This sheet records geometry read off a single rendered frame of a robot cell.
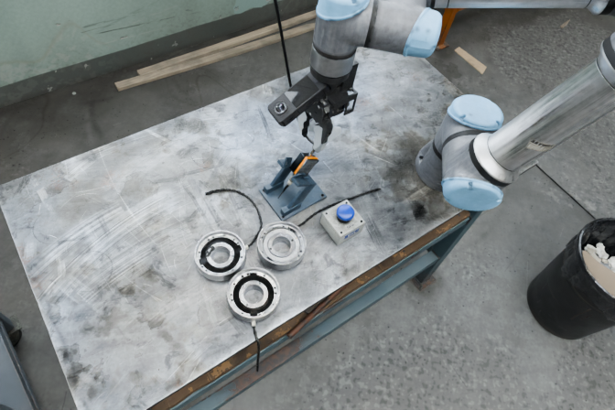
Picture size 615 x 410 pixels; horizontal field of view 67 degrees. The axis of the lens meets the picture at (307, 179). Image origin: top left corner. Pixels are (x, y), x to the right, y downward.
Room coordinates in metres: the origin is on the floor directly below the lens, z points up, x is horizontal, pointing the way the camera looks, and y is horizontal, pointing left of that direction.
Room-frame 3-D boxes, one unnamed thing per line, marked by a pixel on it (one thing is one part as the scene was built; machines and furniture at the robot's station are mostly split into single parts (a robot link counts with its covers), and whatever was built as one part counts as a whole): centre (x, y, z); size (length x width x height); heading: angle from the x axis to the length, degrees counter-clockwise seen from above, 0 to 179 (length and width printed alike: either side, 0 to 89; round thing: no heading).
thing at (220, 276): (0.41, 0.15, 0.82); 0.10 x 0.10 x 0.04
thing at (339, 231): (0.55, -0.10, 0.82); 0.08 x 0.07 x 0.05; 133
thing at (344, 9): (0.64, -0.01, 1.28); 0.09 x 0.08 x 0.11; 89
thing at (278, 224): (0.46, 0.03, 0.82); 0.10 x 0.10 x 0.04
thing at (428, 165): (0.77, -0.34, 0.85); 0.15 x 0.15 x 0.10
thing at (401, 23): (0.66, -0.11, 1.28); 0.11 x 0.11 x 0.08; 89
